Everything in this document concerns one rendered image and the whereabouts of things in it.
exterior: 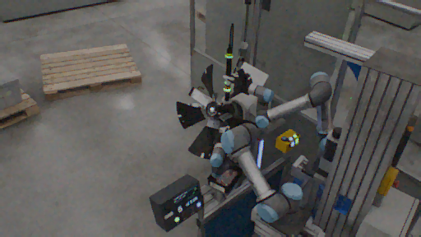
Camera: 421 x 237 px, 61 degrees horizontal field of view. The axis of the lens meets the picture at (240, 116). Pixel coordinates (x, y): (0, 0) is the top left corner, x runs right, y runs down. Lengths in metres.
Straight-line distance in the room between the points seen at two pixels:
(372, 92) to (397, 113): 0.14
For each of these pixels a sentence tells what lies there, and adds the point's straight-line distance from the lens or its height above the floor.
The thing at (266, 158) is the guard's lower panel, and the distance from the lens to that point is 3.63.
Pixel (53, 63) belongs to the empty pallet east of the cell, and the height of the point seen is 0.14.
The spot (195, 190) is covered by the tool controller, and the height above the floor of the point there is 1.21.
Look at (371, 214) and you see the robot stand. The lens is 2.08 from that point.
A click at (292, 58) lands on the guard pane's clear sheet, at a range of 2.92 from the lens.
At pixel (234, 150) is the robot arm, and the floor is 1.43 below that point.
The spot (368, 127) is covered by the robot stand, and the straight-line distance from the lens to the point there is 1.74.
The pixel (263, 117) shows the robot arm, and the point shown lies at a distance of 2.16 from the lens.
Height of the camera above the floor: 2.73
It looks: 37 degrees down
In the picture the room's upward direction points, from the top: 5 degrees clockwise
